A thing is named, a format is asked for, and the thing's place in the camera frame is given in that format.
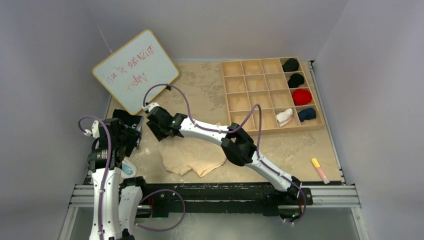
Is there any cream beige underwear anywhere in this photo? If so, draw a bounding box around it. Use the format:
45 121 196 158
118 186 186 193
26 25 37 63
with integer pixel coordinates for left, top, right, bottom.
158 137 227 178

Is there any white whiteboard yellow frame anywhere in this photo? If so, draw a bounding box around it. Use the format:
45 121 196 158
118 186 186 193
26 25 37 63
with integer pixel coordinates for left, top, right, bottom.
92 29 179 115

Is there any white underwear pink trim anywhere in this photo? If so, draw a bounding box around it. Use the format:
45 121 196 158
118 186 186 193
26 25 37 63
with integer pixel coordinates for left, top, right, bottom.
276 108 294 128

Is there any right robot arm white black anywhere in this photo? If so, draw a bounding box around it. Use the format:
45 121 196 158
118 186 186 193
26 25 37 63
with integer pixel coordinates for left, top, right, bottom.
144 102 306 204

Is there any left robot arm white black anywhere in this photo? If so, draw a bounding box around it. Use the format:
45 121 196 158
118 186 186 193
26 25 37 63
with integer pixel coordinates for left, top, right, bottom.
86 118 149 240

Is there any black underwear white waistband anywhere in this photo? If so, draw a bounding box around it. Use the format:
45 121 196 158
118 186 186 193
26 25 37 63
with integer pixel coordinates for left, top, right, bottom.
112 109 144 133

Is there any white blue patterned underwear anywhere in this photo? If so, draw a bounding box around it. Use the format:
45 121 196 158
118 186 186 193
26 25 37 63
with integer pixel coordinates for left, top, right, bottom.
121 157 137 179

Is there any black rolled underwear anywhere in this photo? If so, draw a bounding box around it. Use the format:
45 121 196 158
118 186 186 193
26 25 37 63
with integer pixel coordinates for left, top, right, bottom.
287 73 305 88
282 58 300 73

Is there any red rolled underwear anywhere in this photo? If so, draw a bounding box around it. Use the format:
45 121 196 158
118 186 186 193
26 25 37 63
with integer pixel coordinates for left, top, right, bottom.
291 89 313 106

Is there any black rolled underwear back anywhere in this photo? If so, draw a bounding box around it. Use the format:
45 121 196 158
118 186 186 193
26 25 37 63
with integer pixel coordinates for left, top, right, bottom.
282 58 300 73

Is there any navy blue rolled underwear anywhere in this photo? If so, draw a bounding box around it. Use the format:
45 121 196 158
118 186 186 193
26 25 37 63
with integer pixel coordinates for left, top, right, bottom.
297 107 317 123

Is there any wooden compartment organizer tray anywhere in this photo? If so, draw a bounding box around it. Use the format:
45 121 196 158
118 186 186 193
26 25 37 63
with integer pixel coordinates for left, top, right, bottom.
221 56 324 135

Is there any pink yellow marker pen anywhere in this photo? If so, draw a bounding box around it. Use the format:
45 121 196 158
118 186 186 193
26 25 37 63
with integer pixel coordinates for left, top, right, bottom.
311 158 330 185

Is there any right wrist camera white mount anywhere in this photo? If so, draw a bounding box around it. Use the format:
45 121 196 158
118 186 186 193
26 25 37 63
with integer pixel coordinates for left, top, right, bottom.
143 102 160 114

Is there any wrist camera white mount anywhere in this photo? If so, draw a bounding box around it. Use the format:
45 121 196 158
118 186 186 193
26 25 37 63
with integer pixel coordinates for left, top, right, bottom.
143 102 160 114
83 120 100 139

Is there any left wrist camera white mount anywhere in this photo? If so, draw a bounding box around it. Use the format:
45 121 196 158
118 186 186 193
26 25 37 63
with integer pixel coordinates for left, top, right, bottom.
83 120 100 139

